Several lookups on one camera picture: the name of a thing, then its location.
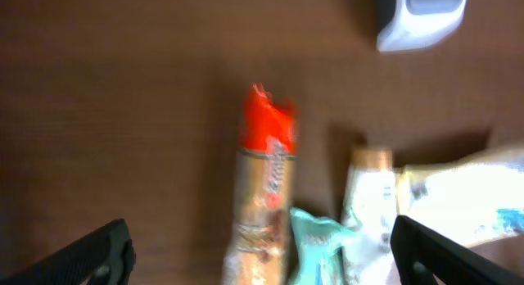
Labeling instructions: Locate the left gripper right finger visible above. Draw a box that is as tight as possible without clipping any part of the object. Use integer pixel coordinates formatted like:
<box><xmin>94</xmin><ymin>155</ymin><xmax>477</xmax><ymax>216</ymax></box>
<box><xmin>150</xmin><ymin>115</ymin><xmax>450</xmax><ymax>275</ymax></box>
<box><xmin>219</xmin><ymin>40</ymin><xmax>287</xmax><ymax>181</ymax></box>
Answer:
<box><xmin>391</xmin><ymin>215</ymin><xmax>523</xmax><ymax>285</ymax></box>

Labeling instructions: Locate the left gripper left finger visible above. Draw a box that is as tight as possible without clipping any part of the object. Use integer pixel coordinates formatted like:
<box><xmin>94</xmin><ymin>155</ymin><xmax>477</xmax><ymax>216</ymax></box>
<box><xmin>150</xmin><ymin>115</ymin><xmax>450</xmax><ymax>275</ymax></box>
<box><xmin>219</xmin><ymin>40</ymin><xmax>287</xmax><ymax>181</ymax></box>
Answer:
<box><xmin>1</xmin><ymin>219</ymin><xmax>136</xmax><ymax>285</ymax></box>

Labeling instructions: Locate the white tube brown cap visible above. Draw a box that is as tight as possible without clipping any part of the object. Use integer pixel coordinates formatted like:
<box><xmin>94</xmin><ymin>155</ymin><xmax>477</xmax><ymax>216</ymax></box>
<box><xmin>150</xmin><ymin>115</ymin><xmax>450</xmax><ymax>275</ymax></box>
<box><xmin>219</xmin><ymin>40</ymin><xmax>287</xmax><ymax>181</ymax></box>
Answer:
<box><xmin>341</xmin><ymin>147</ymin><xmax>397</xmax><ymax>284</ymax></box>

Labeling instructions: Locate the teal wet wipes pack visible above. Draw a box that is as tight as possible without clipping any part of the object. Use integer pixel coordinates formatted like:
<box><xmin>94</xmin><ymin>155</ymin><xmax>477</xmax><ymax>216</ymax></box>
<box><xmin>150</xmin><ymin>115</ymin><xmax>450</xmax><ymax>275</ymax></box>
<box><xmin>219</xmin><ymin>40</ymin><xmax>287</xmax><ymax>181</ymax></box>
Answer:
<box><xmin>288</xmin><ymin>207</ymin><xmax>356</xmax><ymax>285</ymax></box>

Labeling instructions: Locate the orange spaghetti packet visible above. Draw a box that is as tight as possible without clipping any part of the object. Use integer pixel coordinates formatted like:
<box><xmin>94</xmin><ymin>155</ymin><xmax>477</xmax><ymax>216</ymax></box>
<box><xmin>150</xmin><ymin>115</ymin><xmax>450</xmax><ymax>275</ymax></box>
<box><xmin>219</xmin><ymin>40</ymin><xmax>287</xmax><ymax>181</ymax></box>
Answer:
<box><xmin>221</xmin><ymin>84</ymin><xmax>296</xmax><ymax>285</ymax></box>

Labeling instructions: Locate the white barcode scanner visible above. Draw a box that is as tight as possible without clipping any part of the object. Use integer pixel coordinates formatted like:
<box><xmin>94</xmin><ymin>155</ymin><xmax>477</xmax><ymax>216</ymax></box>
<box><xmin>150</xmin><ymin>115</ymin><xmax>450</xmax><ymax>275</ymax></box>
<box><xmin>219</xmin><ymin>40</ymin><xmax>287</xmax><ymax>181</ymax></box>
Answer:
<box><xmin>375</xmin><ymin>0</ymin><xmax>467</xmax><ymax>53</ymax></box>

